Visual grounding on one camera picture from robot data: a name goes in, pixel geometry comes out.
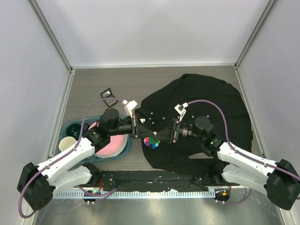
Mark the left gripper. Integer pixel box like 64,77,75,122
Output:
108,113,154,138

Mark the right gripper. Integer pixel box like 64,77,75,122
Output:
154,118,204,143

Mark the rainbow flower brooch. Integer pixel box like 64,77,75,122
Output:
142,131,161,149

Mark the black button shirt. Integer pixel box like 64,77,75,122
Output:
135,73,254,175

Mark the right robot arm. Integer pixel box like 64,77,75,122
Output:
153,117,300,210

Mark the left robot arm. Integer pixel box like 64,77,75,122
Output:
17,109,154,218

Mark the white plate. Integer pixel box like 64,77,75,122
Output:
95,135,129,159

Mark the pink plate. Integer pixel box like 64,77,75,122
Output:
88,120,125,156

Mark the black folding mirror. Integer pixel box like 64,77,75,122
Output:
100,88,119,108

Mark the blue plastic bin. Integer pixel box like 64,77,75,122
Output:
59,119,132,165

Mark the dark green mug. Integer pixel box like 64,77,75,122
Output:
66,123,90,140

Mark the light blue mug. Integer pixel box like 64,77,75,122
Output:
59,136,76,152

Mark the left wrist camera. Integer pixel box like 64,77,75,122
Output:
122,99,137,118

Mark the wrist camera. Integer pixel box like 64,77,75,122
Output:
174,103,188,121
122,99,137,118

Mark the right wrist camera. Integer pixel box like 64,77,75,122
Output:
174,103,188,121

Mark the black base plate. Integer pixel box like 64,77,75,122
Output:
72,170,240,194

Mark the white cable duct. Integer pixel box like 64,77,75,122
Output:
53,189,215,199

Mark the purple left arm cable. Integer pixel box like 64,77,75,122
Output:
18,98,125,219

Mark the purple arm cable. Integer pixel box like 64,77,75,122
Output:
185,99,300,206
18,98,125,219

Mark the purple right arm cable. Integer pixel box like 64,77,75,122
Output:
185,99,300,206

